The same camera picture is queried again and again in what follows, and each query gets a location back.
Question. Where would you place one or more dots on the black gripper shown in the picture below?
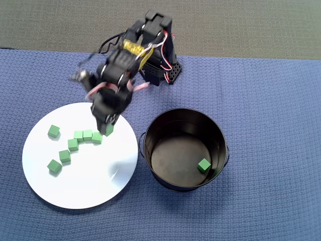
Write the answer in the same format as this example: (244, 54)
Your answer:
(108, 118)

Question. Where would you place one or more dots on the green cube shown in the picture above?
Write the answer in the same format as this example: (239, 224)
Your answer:
(53, 131)
(54, 166)
(73, 144)
(204, 165)
(110, 131)
(78, 135)
(97, 138)
(87, 135)
(64, 155)

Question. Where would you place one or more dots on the white round plate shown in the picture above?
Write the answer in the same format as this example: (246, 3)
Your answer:
(87, 180)

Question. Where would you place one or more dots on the black metal bucket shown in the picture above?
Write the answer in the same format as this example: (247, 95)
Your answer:
(175, 155)

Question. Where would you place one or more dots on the blue woven tablecloth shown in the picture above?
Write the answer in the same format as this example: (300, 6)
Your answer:
(263, 125)

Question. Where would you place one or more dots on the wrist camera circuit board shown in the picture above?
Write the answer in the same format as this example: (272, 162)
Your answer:
(84, 76)

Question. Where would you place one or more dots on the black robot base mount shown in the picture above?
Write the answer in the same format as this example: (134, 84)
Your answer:
(175, 71)

